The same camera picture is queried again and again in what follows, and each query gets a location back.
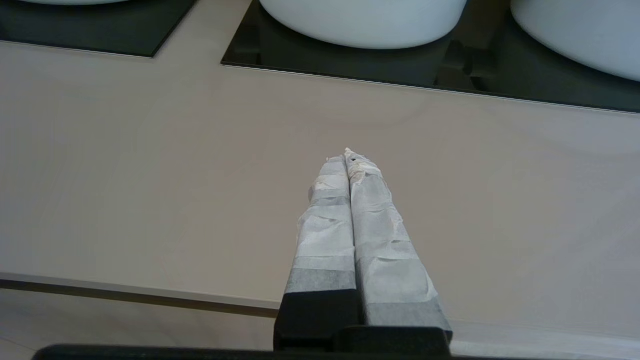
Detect white pot with steel rim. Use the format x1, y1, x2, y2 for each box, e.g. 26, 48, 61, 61
20, 0, 132, 6

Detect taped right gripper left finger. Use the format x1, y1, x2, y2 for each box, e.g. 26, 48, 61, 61
274, 156, 362, 351

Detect black right induction plate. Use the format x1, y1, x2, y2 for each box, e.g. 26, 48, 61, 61
221, 0, 640, 115

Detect white pot with tube handle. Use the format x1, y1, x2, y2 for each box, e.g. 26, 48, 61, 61
510, 0, 640, 83
258, 0, 469, 50

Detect black left induction plate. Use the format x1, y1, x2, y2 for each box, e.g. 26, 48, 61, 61
0, 0, 199, 59

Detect black induction plate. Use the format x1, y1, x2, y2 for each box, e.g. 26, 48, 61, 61
0, 0, 199, 59
221, 0, 640, 115

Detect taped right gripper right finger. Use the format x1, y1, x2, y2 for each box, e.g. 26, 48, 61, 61
345, 147, 453, 343

